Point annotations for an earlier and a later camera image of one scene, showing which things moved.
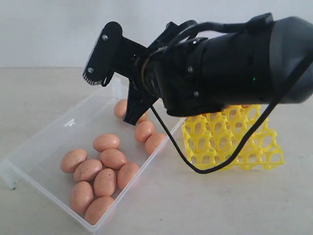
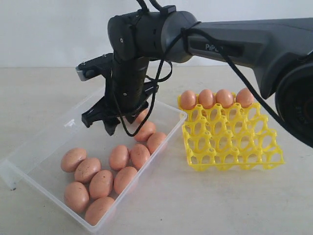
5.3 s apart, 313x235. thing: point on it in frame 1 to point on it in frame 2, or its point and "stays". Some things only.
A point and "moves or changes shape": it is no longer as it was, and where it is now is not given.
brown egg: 113,158 to 139,154
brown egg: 153,141 stays
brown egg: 106,141 to 119,156
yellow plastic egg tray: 210,140 stays
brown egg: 192,118 moves or changes shape
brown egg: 71,159 stays
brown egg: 97,208 stays
